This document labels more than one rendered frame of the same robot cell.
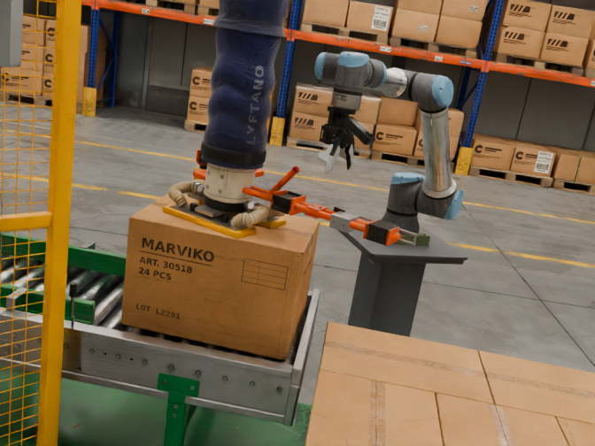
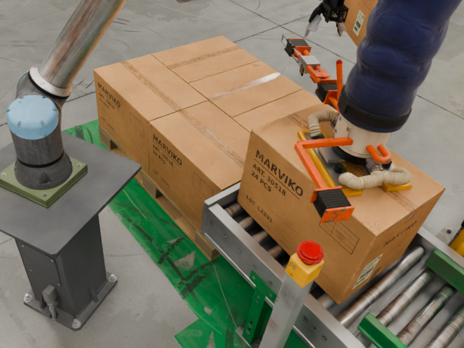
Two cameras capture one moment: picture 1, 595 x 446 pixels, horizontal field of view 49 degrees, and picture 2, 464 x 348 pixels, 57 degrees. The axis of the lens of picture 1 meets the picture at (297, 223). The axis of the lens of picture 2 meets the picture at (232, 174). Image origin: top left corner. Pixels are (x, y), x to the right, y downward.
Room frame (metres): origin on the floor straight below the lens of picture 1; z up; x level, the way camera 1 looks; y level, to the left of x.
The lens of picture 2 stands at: (3.43, 0.69, 1.90)
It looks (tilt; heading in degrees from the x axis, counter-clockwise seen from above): 43 degrees down; 218
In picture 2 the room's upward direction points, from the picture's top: 10 degrees clockwise
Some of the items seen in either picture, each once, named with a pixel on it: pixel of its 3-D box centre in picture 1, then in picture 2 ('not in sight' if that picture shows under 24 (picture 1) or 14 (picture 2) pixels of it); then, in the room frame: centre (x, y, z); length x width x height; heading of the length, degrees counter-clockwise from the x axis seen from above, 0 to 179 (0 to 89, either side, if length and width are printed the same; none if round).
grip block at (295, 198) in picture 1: (288, 202); (331, 91); (2.10, 0.04, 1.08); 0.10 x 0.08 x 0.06; 150
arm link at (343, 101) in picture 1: (345, 101); not in sight; (2.04, -0.09, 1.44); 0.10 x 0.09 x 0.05; 150
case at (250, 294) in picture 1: (224, 270); (329, 195); (2.22, 0.24, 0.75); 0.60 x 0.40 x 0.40; 83
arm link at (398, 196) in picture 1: (406, 191); (36, 128); (3.01, -0.49, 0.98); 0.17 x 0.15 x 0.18; 59
